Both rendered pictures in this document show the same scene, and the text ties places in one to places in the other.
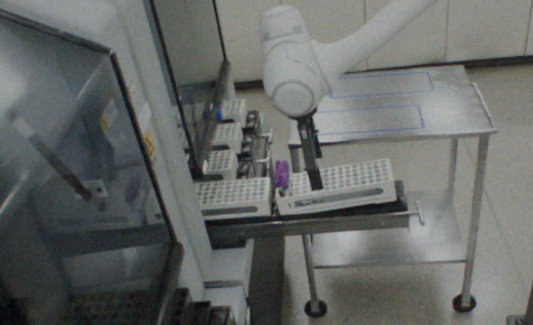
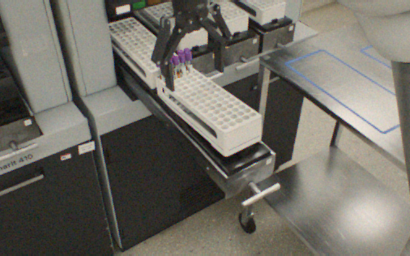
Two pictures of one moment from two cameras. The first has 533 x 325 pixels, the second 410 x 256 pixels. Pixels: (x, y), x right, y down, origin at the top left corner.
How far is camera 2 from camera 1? 0.97 m
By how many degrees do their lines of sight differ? 38
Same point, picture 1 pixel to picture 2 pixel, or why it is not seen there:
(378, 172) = (236, 120)
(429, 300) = not seen: outside the picture
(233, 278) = (92, 111)
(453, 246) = not seen: outside the picture
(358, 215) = (195, 142)
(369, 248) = (309, 216)
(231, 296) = (71, 119)
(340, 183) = (202, 103)
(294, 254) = not seen: hidden behind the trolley
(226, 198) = (140, 52)
